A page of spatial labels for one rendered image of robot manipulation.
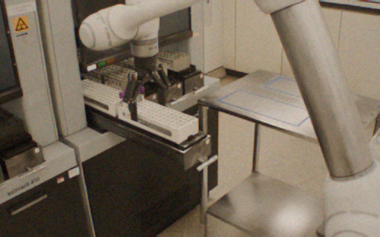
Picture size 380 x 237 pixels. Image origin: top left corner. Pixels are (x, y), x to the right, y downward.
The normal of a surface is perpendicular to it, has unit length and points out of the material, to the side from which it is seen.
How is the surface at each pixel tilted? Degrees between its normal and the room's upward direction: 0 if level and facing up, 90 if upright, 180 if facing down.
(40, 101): 90
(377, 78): 90
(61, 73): 90
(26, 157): 90
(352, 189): 51
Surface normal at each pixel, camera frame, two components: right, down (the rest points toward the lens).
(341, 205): -0.76, 0.16
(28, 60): 0.75, 0.27
